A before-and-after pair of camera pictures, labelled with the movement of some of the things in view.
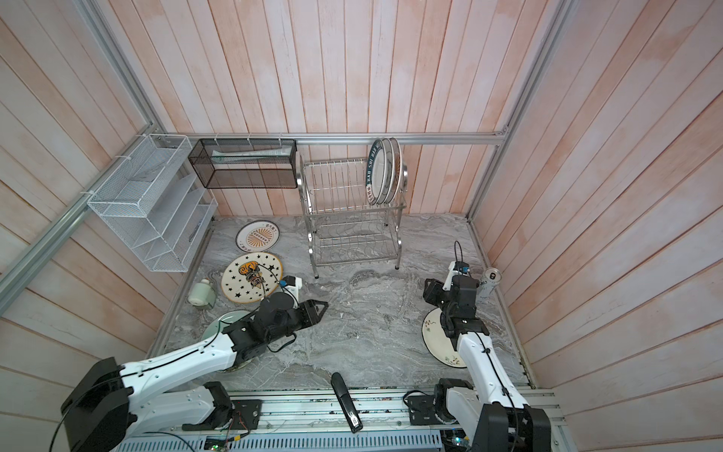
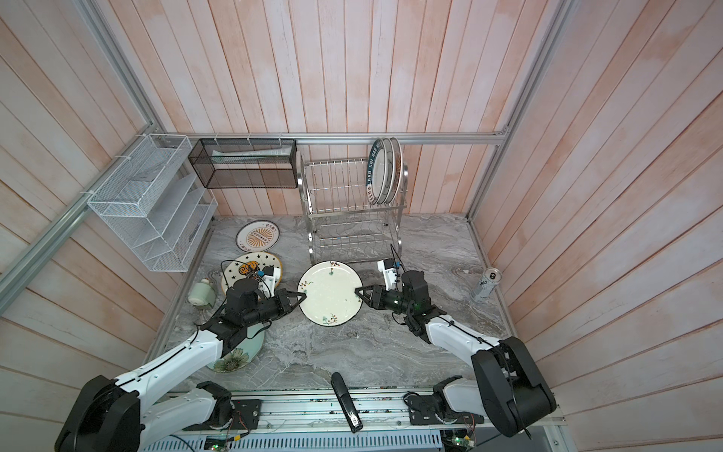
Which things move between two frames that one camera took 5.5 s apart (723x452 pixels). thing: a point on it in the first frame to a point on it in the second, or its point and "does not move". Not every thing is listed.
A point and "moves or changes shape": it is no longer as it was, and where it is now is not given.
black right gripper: x=432 y=290 to x=377 y=298
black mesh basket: x=247 y=164 does not move
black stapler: x=347 y=403 does not move
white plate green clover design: x=390 y=161 does not move
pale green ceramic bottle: x=203 y=295 does not move
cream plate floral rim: x=438 y=341 moves or changes shape
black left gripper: x=310 y=313 to x=282 y=298
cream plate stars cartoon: x=251 y=277 does not move
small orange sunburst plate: x=257 y=235 does not move
